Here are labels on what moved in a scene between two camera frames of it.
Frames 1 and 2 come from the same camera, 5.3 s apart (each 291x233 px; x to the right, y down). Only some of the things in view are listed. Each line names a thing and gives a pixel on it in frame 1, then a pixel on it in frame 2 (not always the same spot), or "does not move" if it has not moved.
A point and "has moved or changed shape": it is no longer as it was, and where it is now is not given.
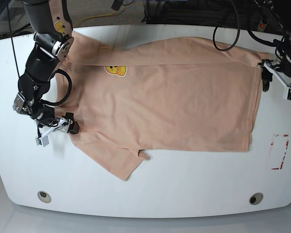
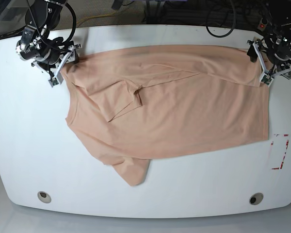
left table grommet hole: (44, 196) does not move
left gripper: (40, 112) -> (35, 45)
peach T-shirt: (185, 93) has moved or changed shape
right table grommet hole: (255, 198) does not move
